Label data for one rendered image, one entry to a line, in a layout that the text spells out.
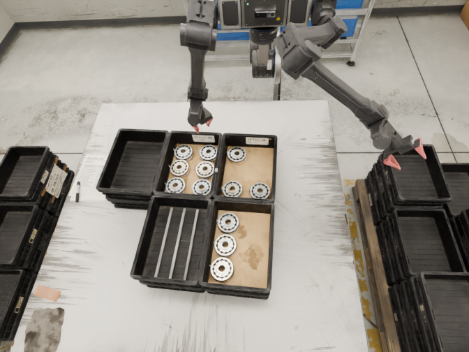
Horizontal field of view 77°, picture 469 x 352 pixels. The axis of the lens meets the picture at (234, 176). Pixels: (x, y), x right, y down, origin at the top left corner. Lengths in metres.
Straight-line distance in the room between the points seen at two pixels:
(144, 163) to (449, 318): 1.78
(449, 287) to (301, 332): 0.88
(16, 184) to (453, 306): 2.77
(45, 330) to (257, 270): 1.02
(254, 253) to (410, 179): 1.21
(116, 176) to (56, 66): 2.67
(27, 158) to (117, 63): 1.73
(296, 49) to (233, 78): 2.38
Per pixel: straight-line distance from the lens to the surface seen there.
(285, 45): 1.01
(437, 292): 1.96
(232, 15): 1.46
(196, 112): 1.27
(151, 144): 1.80
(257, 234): 1.43
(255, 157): 1.63
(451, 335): 1.94
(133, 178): 1.70
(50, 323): 1.76
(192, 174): 1.61
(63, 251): 1.85
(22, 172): 2.59
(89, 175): 2.00
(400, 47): 4.00
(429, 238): 2.18
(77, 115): 3.50
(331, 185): 1.74
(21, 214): 2.55
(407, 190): 2.14
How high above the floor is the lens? 2.18
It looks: 59 degrees down
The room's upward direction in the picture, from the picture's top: 7 degrees counter-clockwise
